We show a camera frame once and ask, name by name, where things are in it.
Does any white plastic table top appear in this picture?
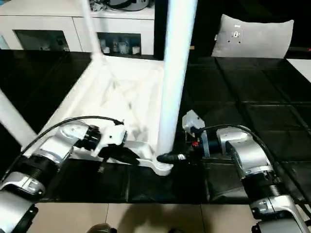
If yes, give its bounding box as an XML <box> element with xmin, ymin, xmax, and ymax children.
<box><xmin>21</xmin><ymin>54</ymin><xmax>174</xmax><ymax>177</ymax></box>

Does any white plastic table leg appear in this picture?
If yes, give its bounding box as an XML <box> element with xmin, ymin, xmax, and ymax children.
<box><xmin>77</xmin><ymin>0</ymin><xmax>103</xmax><ymax>61</ymax></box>
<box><xmin>0</xmin><ymin>89</ymin><xmax>37</xmax><ymax>146</ymax></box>
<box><xmin>157</xmin><ymin>0</ymin><xmax>199</xmax><ymax>158</ymax></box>

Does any brown rounded robot part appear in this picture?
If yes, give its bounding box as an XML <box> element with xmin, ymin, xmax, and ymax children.
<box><xmin>88</xmin><ymin>224</ymin><xmax>117</xmax><ymax>233</ymax></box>

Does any black cabinet gold label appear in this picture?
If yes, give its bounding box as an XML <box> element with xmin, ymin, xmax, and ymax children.
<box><xmin>153</xmin><ymin>0</ymin><xmax>222</xmax><ymax>60</ymax></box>

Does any white flat board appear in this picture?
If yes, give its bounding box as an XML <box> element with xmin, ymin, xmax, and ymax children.
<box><xmin>286</xmin><ymin>58</ymin><xmax>311</xmax><ymax>81</ymax></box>

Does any white cabinet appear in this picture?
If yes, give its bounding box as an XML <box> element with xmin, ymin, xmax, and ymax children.
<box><xmin>0</xmin><ymin>4</ymin><xmax>155</xmax><ymax>55</ymax></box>

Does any dark helmet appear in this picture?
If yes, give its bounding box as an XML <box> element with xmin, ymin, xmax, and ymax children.
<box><xmin>106</xmin><ymin>0</ymin><xmax>154</xmax><ymax>12</ymax></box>

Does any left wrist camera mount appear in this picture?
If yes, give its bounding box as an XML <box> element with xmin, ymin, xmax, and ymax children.
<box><xmin>92</xmin><ymin>123</ymin><xmax>128</xmax><ymax>157</ymax></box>

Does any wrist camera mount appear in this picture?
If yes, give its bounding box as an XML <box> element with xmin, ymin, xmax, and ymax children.
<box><xmin>182</xmin><ymin>109</ymin><xmax>211</xmax><ymax>158</ymax></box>
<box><xmin>92</xmin><ymin>123</ymin><xmax>128</xmax><ymax>157</ymax></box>

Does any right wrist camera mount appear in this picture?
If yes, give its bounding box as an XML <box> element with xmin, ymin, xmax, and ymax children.
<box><xmin>182</xmin><ymin>109</ymin><xmax>211</xmax><ymax>158</ymax></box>

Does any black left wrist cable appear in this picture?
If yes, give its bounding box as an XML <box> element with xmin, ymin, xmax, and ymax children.
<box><xmin>0</xmin><ymin>116</ymin><xmax>124</xmax><ymax>180</ymax></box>

